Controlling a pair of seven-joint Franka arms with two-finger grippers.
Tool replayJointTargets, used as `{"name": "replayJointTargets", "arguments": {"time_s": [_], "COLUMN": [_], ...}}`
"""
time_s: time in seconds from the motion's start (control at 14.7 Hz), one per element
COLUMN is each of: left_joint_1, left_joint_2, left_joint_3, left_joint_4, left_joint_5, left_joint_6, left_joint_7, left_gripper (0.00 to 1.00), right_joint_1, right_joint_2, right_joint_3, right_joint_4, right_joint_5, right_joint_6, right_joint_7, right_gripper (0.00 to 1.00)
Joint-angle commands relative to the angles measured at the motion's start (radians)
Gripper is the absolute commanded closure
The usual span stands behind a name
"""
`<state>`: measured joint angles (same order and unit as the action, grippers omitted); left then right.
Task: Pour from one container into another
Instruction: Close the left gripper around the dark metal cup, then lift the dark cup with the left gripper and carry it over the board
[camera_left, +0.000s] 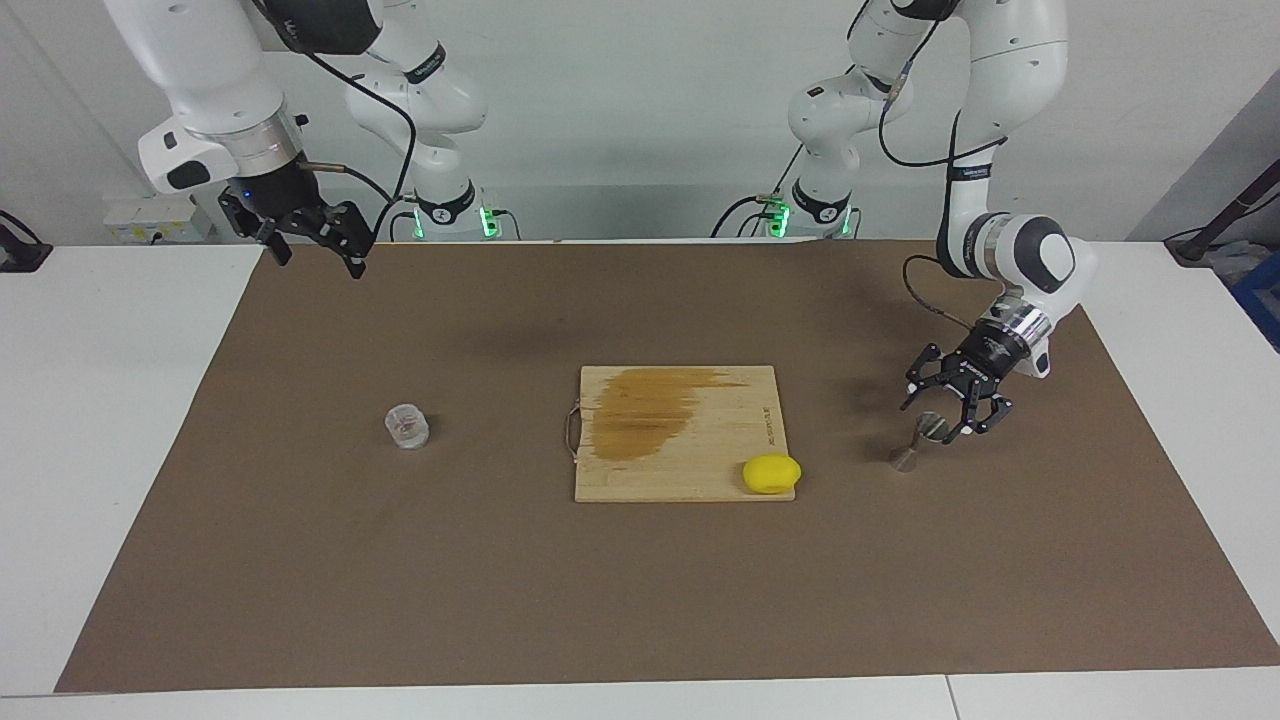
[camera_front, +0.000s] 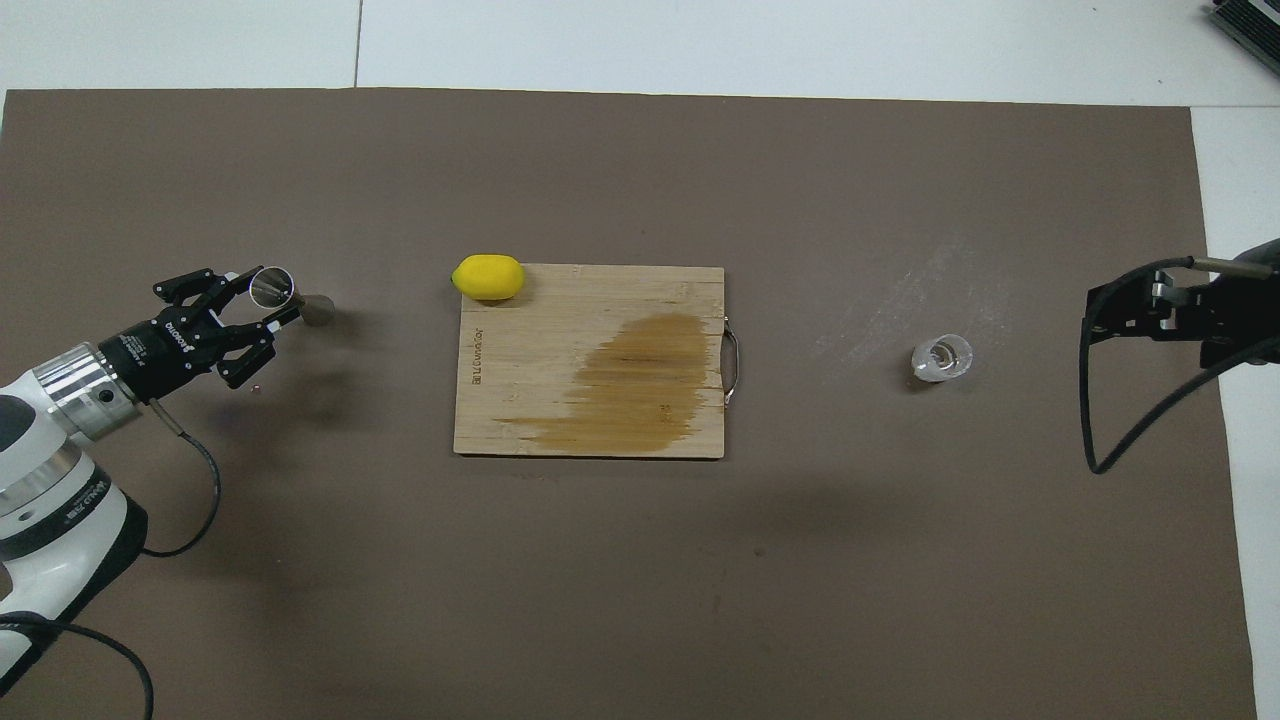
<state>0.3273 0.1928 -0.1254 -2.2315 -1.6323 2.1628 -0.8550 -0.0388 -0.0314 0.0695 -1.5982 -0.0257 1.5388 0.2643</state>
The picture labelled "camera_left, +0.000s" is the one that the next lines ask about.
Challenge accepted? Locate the brown table mat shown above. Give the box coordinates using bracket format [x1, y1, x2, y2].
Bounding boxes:
[55, 240, 1280, 694]

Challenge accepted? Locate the black clamp stand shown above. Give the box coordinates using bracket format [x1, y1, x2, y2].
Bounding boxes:
[0, 208, 54, 274]

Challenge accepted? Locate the stained wooden cutting board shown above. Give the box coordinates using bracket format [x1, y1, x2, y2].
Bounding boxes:
[565, 365, 798, 504]

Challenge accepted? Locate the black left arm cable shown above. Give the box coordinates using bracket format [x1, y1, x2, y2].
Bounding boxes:
[848, 0, 1009, 333]

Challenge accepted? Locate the black stand with pole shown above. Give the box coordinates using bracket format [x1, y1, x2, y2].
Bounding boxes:
[1164, 158, 1280, 267]

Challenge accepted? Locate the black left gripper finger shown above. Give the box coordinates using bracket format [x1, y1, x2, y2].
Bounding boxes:
[899, 344, 963, 413]
[943, 383, 1014, 442]

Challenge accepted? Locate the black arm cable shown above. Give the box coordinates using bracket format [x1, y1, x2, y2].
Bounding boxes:
[848, 0, 1009, 333]
[255, 0, 421, 246]

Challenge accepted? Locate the steel double jigger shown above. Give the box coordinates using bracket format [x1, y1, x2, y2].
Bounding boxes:
[888, 410, 951, 472]

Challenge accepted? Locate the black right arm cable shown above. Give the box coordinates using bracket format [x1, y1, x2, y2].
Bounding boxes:
[255, 0, 421, 246]

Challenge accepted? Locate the blue crate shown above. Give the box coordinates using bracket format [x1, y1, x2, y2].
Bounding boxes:
[1230, 250, 1280, 353]

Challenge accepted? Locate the small clear plastic cup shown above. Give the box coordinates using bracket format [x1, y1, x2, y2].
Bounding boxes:
[384, 403, 431, 450]

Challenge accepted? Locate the white wall socket box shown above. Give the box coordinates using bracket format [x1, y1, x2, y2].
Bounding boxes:
[104, 194, 217, 247]

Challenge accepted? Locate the yellow lemon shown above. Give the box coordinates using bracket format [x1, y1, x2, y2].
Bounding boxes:
[742, 454, 803, 496]

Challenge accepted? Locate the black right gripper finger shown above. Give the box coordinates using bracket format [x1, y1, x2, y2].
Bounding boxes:
[316, 200, 374, 282]
[252, 215, 294, 268]

